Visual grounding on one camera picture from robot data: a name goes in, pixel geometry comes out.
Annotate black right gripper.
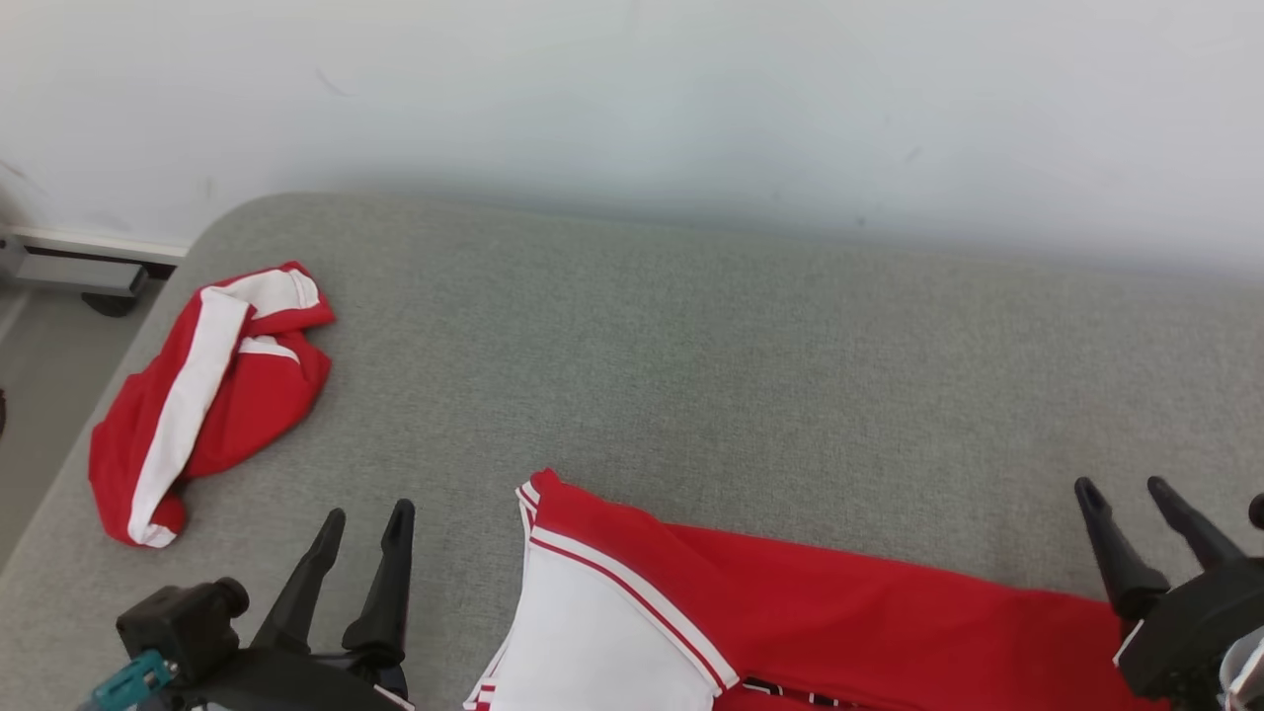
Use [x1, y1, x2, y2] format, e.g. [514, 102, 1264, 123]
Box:
[1074, 476, 1264, 707]

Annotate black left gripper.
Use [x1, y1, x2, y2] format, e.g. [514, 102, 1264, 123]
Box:
[188, 499, 416, 711]

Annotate red white-striped basketball shorts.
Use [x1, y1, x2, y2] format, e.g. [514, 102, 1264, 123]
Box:
[89, 262, 337, 549]

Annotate red Bulls basketball jersey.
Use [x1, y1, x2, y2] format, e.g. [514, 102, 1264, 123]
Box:
[464, 469, 1171, 711]

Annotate grey metal bar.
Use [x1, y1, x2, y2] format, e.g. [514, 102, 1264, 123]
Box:
[0, 237, 149, 297]

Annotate teal left camera connector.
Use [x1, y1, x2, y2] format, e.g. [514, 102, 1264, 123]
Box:
[94, 650, 179, 711]

